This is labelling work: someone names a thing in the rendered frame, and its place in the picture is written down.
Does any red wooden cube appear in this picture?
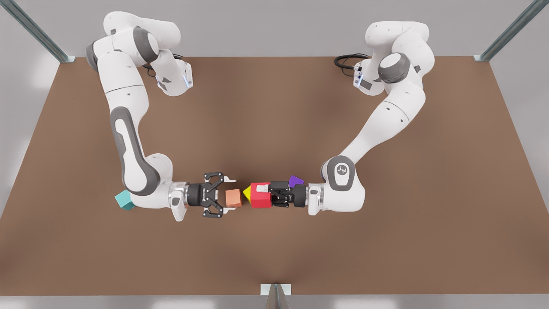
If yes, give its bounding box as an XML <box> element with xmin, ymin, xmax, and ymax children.
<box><xmin>250</xmin><ymin>182</ymin><xmax>273</xmax><ymax>209</ymax></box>

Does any orange wooden cube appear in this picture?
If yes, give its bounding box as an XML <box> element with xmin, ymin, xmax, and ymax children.
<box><xmin>225</xmin><ymin>189</ymin><xmax>244</xmax><ymax>209</ymax></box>

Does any teal wooden cube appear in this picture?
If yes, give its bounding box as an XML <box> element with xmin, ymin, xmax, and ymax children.
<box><xmin>114</xmin><ymin>190</ymin><xmax>136</xmax><ymax>212</ymax></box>

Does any silver frame post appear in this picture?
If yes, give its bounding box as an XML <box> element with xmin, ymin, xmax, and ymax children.
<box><xmin>473</xmin><ymin>0</ymin><xmax>549</xmax><ymax>62</ymax></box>
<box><xmin>0</xmin><ymin>0</ymin><xmax>76</xmax><ymax>64</ymax></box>
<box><xmin>260</xmin><ymin>283</ymin><xmax>293</xmax><ymax>309</ymax></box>

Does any black cable loop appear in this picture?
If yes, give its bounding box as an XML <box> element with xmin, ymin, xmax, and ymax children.
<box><xmin>143</xmin><ymin>53</ymin><xmax>185</xmax><ymax>79</ymax></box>
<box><xmin>334</xmin><ymin>53</ymin><xmax>372</xmax><ymax>78</ymax></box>

